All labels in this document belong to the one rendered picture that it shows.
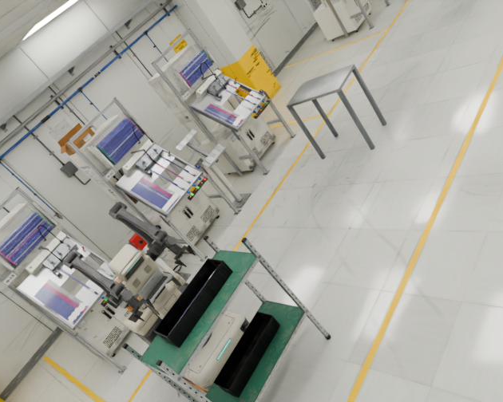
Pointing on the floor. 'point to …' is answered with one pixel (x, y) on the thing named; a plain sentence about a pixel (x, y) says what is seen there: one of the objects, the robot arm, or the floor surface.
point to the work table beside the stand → (337, 79)
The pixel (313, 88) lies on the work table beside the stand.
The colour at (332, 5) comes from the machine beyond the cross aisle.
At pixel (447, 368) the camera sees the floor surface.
